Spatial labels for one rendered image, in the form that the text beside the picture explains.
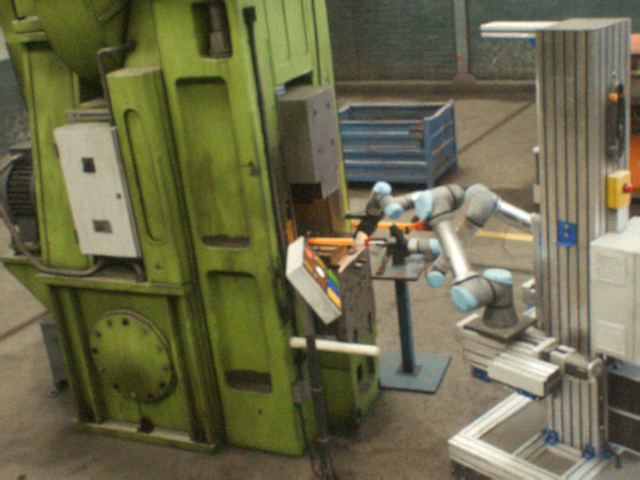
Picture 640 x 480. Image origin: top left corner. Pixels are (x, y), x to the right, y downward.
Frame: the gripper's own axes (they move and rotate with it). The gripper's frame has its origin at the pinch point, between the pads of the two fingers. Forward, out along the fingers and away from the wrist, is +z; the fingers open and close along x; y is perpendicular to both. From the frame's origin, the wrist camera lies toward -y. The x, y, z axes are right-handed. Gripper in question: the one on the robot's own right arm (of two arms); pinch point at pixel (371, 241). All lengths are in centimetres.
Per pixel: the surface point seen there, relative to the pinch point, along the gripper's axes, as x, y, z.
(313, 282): -71, -10, -3
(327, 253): -9.6, 3.3, 19.8
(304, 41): 19, -96, 30
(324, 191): -9.7, -28.9, 16.5
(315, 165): -15.6, -43.8, 16.2
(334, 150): 6.7, -44.4, 16.2
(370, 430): -13, 101, 8
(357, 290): 1.6, 28.2, 11.7
